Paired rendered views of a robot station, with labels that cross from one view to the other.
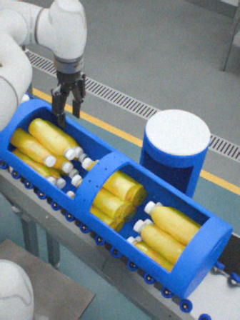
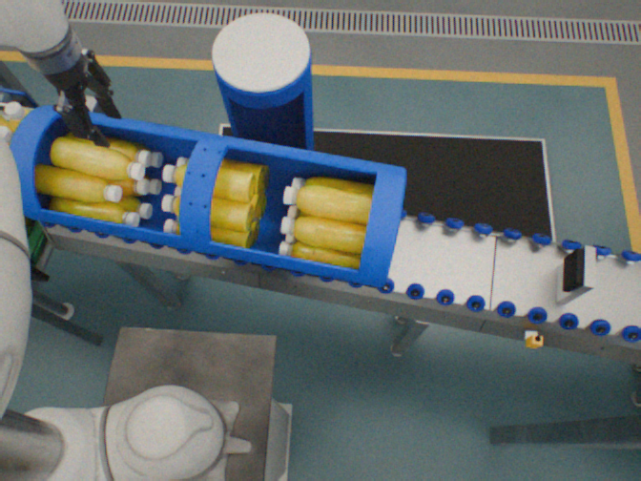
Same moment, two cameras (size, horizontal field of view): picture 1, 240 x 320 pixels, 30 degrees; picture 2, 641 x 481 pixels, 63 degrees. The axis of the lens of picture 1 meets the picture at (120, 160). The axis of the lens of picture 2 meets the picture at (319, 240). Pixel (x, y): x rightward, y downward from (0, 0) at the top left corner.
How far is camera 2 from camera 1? 42 cm
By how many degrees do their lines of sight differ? 24
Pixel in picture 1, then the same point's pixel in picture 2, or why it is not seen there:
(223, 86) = not seen: outside the picture
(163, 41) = not seen: outside the picture
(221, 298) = (418, 251)
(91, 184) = (195, 207)
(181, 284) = (378, 278)
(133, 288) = (311, 290)
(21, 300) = (201, 432)
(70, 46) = (39, 26)
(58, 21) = not seen: outside the picture
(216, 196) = (327, 92)
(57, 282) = (221, 347)
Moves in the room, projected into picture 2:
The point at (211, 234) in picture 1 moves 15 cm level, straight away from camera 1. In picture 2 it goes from (390, 199) to (383, 138)
